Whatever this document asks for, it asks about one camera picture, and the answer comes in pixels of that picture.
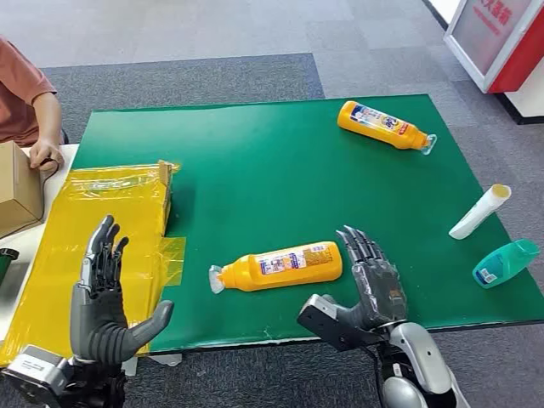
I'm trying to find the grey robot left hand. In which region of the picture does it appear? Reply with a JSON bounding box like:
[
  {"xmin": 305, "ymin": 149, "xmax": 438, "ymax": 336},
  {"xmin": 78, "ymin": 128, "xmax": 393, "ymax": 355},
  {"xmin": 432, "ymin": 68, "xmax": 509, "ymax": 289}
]
[{"xmin": 70, "ymin": 214, "xmax": 175, "ymax": 365}]

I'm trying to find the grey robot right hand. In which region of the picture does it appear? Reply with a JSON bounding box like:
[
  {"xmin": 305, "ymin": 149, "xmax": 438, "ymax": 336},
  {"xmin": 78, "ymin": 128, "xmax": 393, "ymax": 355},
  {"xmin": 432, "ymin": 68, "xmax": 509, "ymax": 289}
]
[{"xmin": 323, "ymin": 224, "xmax": 409, "ymax": 332}]

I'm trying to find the orange detergent bottle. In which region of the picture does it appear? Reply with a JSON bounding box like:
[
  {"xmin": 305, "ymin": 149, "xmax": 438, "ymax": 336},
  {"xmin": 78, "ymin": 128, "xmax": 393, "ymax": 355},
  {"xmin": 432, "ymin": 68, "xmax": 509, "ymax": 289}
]
[
  {"xmin": 207, "ymin": 241, "xmax": 343, "ymax": 295},
  {"xmin": 337, "ymin": 99, "xmax": 438, "ymax": 156}
]

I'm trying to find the teal plastic bottle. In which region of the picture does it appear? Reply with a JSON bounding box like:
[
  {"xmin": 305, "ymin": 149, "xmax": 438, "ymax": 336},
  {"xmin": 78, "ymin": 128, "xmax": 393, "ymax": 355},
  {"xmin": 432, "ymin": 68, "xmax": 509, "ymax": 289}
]
[{"xmin": 472, "ymin": 238, "xmax": 541, "ymax": 290}]

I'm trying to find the yellow plastic wrapped cardboard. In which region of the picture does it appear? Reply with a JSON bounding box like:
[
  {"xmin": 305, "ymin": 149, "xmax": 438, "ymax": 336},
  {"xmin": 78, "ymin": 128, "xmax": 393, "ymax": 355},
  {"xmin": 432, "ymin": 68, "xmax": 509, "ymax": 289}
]
[{"xmin": 0, "ymin": 160, "xmax": 186, "ymax": 368}]

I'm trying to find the dark green container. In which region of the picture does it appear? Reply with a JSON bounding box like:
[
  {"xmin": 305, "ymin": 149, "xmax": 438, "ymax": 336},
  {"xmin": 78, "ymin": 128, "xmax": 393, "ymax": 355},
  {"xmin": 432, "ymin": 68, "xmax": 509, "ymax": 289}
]
[{"xmin": 0, "ymin": 247, "xmax": 20, "ymax": 286}]

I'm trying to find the white tube yellow end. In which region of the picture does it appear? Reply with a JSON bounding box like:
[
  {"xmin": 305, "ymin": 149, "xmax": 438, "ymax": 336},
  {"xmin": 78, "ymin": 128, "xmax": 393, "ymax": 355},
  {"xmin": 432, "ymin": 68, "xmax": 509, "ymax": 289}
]
[{"xmin": 448, "ymin": 183, "xmax": 512, "ymax": 241}]

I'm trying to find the green table mat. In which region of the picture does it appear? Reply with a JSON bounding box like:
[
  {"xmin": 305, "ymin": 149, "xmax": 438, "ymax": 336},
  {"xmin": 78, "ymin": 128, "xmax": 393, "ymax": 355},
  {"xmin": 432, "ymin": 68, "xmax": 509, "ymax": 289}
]
[{"xmin": 71, "ymin": 93, "xmax": 544, "ymax": 354}]

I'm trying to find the brown cardboard box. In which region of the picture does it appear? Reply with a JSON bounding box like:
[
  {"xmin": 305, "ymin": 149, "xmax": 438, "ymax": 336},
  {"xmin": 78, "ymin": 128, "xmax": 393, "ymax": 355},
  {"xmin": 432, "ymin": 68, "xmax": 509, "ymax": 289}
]
[{"xmin": 0, "ymin": 140, "xmax": 45, "ymax": 241}]

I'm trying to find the person's hand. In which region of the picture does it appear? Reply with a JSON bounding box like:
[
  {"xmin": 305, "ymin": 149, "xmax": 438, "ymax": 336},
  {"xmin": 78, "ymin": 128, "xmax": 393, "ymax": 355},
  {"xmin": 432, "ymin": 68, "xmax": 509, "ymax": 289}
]
[{"xmin": 28, "ymin": 138, "xmax": 66, "ymax": 173}]

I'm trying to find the person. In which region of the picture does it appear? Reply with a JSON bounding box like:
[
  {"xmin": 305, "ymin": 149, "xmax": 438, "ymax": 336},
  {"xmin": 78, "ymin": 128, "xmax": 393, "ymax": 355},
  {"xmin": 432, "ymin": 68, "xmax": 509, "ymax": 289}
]
[{"xmin": 0, "ymin": 36, "xmax": 66, "ymax": 173}]

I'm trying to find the white platform black base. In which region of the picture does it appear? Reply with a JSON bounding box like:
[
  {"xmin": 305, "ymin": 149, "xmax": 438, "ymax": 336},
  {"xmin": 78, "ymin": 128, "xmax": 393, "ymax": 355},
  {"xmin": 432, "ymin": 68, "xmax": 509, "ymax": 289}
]
[{"xmin": 495, "ymin": 56, "xmax": 544, "ymax": 126}]

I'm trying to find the red white display stand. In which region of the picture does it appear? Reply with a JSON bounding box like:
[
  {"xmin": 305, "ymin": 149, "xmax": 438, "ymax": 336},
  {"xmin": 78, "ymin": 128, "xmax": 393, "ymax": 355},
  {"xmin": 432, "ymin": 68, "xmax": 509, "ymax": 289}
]
[{"xmin": 443, "ymin": 0, "xmax": 544, "ymax": 95}]

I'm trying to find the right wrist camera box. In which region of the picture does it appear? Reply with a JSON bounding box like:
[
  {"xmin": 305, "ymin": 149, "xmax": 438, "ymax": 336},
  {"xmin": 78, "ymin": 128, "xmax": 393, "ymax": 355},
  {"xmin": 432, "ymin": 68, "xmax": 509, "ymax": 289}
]
[{"xmin": 297, "ymin": 293, "xmax": 383, "ymax": 353}]

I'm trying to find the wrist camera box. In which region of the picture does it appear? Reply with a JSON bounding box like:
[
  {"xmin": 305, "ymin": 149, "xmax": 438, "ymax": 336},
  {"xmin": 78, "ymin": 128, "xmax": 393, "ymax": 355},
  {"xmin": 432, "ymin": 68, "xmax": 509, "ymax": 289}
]
[
  {"xmin": 1, "ymin": 344, "xmax": 75, "ymax": 408},
  {"xmin": 297, "ymin": 293, "xmax": 383, "ymax": 353}
]

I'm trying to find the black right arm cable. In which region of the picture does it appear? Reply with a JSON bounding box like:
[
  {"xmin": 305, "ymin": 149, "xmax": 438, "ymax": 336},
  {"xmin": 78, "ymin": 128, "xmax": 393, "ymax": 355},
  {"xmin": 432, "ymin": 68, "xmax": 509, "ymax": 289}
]
[{"xmin": 360, "ymin": 344, "xmax": 386, "ymax": 408}]

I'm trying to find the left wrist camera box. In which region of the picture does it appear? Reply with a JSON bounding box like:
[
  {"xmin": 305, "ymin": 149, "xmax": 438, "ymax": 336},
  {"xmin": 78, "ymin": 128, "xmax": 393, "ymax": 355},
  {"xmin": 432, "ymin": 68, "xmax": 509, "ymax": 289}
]
[{"xmin": 1, "ymin": 344, "xmax": 75, "ymax": 408}]

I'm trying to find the thin black desk cable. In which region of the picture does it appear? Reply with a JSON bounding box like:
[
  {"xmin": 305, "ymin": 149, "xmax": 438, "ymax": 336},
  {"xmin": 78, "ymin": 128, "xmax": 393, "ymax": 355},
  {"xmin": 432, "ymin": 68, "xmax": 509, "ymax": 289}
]
[{"xmin": 39, "ymin": 161, "xmax": 60, "ymax": 224}]

